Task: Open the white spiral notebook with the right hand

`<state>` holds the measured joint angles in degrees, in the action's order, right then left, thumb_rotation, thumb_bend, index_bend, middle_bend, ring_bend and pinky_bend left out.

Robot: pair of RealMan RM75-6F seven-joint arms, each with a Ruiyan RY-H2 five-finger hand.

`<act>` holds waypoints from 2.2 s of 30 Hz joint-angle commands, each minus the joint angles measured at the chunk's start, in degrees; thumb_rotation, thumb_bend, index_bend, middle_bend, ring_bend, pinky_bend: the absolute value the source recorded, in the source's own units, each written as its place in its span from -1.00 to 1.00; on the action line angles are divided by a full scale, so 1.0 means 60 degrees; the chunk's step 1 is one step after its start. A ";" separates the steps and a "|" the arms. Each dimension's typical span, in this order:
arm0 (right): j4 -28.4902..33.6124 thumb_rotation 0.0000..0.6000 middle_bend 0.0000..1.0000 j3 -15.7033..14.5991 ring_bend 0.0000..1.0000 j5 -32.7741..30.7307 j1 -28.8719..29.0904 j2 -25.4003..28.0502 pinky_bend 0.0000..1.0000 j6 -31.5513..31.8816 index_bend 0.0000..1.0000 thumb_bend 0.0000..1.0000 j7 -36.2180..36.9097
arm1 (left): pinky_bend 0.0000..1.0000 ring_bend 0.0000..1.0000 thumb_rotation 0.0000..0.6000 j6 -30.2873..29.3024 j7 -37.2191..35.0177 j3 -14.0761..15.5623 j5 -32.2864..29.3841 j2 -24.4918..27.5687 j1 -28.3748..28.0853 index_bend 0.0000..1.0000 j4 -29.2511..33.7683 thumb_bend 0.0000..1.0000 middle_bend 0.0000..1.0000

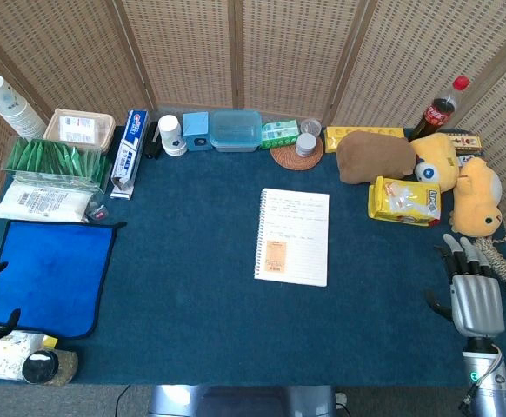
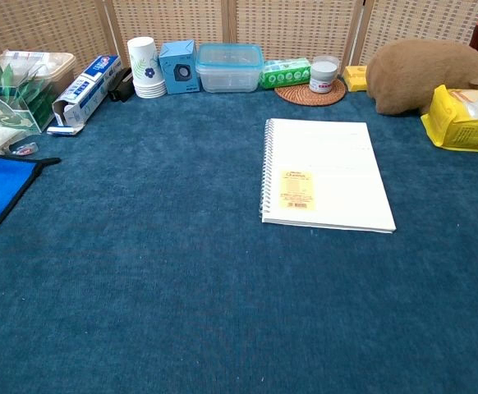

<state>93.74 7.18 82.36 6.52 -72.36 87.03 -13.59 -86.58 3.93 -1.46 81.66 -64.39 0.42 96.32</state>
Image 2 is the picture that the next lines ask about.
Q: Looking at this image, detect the yellow snack bag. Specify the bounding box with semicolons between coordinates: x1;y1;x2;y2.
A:
421;84;478;154

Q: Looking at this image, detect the brown plush capybara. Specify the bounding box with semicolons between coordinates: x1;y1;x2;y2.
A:
365;39;478;116

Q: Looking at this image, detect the small yellow box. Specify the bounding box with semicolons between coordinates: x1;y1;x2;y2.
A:
342;64;370;93

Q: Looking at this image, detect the clear container with blue lid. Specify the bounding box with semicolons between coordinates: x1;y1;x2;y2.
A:
195;43;264;94

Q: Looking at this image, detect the white jar with lid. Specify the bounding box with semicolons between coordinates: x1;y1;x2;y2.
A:
308;55;341;94

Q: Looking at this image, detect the woven rattan coaster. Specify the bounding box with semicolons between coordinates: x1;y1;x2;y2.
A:
274;77;347;108

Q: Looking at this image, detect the blue white toothpaste box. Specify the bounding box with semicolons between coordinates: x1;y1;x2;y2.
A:
46;54;122;135

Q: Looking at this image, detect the stack of floral paper cups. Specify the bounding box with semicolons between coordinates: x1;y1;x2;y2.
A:
126;36;168;99

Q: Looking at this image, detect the green tissue pack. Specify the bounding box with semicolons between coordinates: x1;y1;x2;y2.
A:
260;57;314;89

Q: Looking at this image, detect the white spiral notebook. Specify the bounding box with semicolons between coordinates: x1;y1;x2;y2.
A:
258;117;398;235

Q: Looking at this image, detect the black stapler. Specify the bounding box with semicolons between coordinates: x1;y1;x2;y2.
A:
107;66;136;103

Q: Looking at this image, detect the blue speaker box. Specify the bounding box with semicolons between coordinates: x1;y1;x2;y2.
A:
158;39;202;96

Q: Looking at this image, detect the beige container with packets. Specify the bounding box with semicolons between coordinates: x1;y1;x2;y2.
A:
0;49;77;98

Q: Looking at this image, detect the clear box with green leaves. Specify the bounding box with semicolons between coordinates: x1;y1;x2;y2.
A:
0;54;59;135

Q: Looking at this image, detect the woven folding screen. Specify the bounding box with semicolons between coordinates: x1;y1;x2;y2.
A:
0;0;478;79

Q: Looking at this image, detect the small red white wrapper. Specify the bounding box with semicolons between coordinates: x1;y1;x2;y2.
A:
4;141;40;157

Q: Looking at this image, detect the dark blue table carpet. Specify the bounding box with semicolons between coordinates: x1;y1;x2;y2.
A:
0;88;478;394

